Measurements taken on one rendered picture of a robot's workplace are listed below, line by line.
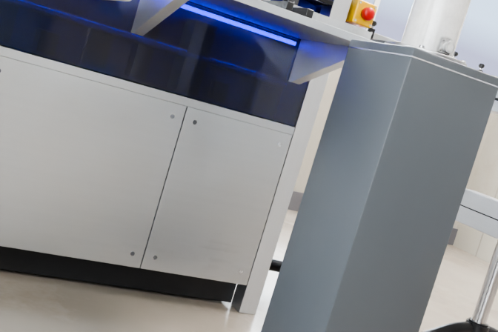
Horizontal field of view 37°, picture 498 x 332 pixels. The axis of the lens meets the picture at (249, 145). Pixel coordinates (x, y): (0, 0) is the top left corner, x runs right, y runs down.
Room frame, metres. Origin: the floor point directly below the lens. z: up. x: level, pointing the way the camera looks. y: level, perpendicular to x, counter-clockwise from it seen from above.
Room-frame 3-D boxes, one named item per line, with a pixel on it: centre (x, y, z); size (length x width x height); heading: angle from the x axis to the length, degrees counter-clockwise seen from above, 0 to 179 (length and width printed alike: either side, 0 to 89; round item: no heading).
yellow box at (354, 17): (2.31, -0.21, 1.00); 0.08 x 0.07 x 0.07; 26
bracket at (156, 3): (1.84, 0.30, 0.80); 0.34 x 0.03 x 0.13; 26
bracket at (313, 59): (2.06, -0.15, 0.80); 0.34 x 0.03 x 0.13; 26
